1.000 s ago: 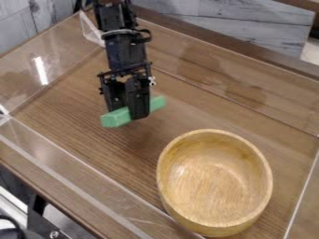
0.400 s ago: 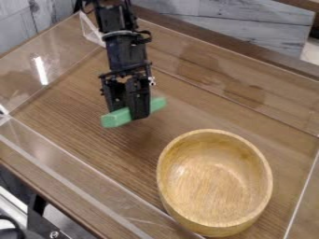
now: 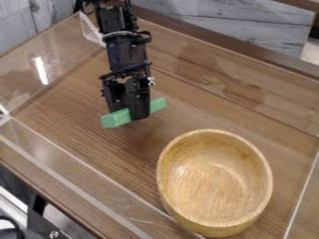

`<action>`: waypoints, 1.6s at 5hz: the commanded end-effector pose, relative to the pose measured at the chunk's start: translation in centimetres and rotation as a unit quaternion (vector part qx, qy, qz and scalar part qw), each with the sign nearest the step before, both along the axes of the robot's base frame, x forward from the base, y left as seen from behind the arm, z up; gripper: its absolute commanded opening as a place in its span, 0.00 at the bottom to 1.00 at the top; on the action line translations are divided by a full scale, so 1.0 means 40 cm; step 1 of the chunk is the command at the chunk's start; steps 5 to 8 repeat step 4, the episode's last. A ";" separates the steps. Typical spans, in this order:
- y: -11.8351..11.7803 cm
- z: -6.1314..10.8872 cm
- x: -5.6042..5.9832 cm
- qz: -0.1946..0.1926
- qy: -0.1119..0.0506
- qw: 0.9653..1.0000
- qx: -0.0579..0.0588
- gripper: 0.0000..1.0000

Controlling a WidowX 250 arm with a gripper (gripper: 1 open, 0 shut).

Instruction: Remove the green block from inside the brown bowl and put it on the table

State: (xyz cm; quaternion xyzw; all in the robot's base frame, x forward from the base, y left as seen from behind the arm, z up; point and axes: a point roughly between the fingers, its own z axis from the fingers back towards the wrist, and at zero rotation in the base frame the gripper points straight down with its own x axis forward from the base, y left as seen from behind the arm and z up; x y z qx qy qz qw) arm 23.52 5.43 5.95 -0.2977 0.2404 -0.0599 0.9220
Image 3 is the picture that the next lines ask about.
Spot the green rectangular block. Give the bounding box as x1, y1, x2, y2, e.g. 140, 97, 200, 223
101, 97, 167, 128

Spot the black device with bolt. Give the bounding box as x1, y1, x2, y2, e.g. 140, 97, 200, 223
27, 211, 75, 239

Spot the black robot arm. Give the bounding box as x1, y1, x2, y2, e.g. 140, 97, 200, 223
77, 0, 153, 120

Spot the brown wooden bowl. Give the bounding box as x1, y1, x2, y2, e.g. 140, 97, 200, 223
156, 129, 272, 237

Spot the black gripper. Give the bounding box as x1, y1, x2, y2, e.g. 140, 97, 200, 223
100, 31, 155, 120

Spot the black table leg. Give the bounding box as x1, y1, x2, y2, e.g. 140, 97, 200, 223
28, 194, 47, 216

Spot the black cable below table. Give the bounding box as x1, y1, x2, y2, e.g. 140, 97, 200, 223
0, 215, 27, 239

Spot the clear acrylic corner bracket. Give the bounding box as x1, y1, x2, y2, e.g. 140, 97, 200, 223
79, 13, 105, 48

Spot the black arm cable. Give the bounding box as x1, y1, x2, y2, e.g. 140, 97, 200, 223
135, 29, 155, 45

